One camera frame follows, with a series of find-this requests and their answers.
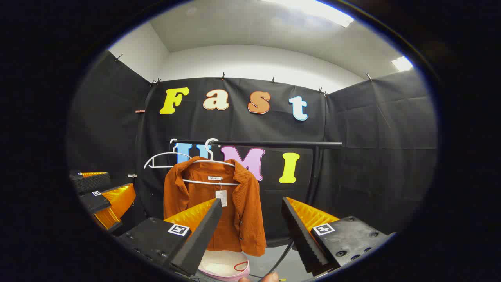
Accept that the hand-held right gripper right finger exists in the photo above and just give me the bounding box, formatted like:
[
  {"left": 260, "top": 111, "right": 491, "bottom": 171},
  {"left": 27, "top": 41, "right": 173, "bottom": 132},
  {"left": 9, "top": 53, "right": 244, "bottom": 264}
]
[{"left": 281, "top": 197, "right": 396, "bottom": 277}]

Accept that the black cable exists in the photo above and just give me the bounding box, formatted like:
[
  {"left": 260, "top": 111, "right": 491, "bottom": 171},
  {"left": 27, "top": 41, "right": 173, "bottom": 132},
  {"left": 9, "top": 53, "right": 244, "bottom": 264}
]
[{"left": 268, "top": 241, "right": 295, "bottom": 277}]

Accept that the white plastic clothes hanger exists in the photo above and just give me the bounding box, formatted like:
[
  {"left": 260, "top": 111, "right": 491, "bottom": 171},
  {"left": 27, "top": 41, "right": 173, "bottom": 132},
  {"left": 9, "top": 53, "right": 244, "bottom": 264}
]
[
  {"left": 182, "top": 138, "right": 241, "bottom": 186},
  {"left": 144, "top": 138, "right": 193, "bottom": 170}
]

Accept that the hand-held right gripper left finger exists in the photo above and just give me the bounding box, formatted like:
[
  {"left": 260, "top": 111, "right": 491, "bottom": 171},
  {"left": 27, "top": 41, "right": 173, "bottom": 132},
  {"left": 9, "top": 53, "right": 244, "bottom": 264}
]
[{"left": 116, "top": 198, "right": 223, "bottom": 277}]

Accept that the orange corduroy jacket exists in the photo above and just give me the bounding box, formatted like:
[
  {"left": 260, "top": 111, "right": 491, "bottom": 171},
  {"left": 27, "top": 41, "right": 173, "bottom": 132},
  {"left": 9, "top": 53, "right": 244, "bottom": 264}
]
[{"left": 163, "top": 156, "right": 267, "bottom": 257}]

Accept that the black backdrop cloth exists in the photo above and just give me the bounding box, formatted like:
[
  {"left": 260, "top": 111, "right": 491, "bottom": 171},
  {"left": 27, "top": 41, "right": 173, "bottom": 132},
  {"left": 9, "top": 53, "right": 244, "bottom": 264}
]
[{"left": 67, "top": 50, "right": 438, "bottom": 251}]

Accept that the row of black cloth clips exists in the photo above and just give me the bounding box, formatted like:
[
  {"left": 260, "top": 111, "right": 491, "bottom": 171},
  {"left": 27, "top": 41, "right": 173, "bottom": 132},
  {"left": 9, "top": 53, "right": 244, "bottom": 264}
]
[{"left": 114, "top": 54, "right": 373, "bottom": 97}]

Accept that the small ceiling light panel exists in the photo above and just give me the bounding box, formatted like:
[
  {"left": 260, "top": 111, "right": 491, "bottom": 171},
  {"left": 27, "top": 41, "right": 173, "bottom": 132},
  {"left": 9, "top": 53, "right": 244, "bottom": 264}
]
[{"left": 391, "top": 56, "right": 413, "bottom": 72}]

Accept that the long ceiling light panel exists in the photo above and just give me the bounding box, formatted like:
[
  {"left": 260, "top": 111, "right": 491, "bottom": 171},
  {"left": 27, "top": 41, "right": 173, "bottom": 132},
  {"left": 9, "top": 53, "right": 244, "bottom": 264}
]
[{"left": 258, "top": 0, "right": 355, "bottom": 28}]

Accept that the white and pink laundry hamper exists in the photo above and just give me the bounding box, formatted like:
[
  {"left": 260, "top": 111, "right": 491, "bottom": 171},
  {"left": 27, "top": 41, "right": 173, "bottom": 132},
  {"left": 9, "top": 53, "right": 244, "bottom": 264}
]
[{"left": 198, "top": 250, "right": 251, "bottom": 282}]

